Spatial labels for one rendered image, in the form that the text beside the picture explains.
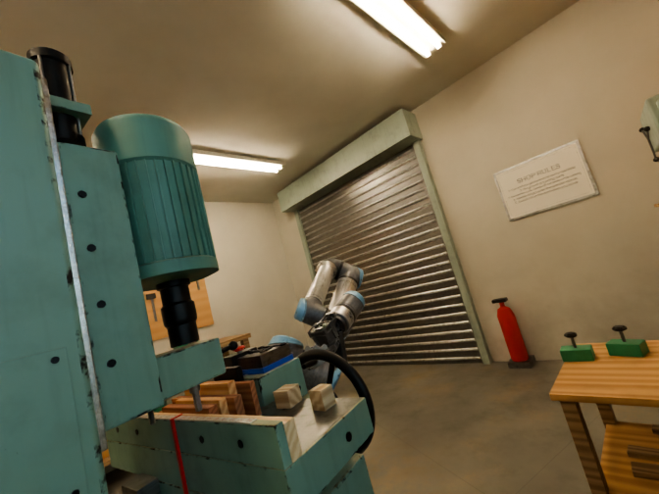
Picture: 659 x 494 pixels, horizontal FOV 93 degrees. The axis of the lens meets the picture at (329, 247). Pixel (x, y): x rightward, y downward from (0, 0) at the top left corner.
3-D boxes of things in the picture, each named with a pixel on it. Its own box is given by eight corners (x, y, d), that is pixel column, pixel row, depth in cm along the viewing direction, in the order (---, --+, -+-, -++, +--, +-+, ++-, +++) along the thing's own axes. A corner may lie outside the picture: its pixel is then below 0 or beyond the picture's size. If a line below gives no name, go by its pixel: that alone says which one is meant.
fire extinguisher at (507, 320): (535, 360, 277) (513, 294, 285) (532, 368, 263) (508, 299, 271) (514, 361, 289) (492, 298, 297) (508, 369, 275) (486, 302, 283)
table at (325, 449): (397, 406, 63) (388, 375, 64) (298, 522, 38) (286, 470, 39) (223, 405, 97) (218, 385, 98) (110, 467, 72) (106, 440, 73)
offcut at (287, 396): (277, 409, 62) (273, 392, 63) (288, 400, 65) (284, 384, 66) (290, 408, 60) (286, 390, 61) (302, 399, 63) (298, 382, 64)
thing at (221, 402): (231, 425, 59) (226, 396, 60) (225, 430, 58) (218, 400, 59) (186, 422, 69) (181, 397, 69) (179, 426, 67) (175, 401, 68)
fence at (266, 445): (292, 464, 40) (282, 419, 41) (283, 471, 39) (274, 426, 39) (113, 436, 74) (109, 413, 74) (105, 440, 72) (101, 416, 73)
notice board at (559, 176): (599, 194, 238) (578, 139, 244) (599, 193, 237) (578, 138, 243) (509, 222, 281) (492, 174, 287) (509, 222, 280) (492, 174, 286)
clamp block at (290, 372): (310, 393, 76) (300, 356, 77) (269, 420, 65) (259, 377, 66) (269, 394, 84) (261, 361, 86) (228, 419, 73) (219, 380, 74)
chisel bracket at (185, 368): (228, 379, 60) (219, 336, 61) (154, 416, 49) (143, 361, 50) (207, 381, 64) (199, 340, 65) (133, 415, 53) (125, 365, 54)
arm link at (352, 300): (361, 313, 125) (370, 296, 120) (348, 332, 115) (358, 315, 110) (341, 301, 127) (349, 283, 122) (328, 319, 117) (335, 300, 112)
